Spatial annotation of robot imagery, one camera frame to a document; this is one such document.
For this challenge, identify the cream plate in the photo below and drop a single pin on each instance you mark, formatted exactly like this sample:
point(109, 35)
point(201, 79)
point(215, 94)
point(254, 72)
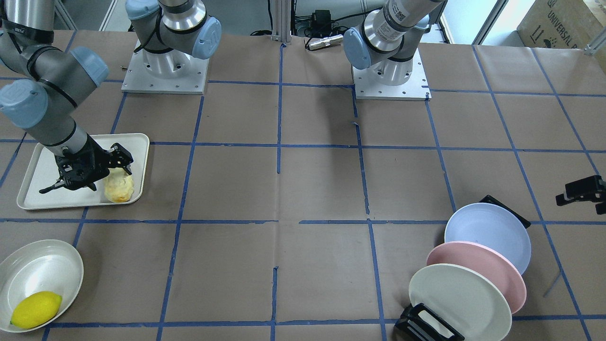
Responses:
point(463, 298)

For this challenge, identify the pink plate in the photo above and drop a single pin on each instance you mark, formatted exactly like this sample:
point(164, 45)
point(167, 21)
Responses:
point(487, 262)

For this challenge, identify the aluminium frame post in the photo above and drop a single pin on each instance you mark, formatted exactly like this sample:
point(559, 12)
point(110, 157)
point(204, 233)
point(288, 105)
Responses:
point(281, 20)

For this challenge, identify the white oval dish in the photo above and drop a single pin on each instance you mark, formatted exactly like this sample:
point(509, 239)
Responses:
point(47, 265)

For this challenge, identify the yellow bread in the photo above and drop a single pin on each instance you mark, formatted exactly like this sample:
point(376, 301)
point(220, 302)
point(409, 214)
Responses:
point(118, 186)

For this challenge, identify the yellow lemon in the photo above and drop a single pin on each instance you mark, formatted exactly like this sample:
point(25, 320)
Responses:
point(36, 310)

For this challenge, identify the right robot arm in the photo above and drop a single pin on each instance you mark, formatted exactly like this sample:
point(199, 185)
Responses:
point(55, 83)

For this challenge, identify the silver metal cylinder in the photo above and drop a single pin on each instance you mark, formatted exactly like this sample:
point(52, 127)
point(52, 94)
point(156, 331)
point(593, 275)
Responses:
point(316, 44)

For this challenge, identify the black dish rack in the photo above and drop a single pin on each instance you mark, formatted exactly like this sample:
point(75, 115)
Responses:
point(419, 323)

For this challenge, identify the blue plate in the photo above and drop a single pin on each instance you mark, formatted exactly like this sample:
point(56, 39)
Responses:
point(494, 227)

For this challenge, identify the cardboard box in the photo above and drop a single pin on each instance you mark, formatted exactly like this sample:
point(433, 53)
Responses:
point(562, 23)

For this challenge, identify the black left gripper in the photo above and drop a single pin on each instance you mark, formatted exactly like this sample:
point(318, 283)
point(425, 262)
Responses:
point(583, 188)

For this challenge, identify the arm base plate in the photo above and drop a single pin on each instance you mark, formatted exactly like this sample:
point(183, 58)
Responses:
point(173, 72)
point(391, 80)

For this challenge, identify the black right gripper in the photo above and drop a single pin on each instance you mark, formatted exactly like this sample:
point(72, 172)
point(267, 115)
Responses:
point(83, 164)

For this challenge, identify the white rectangular tray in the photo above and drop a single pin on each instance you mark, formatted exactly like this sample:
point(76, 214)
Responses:
point(42, 172)

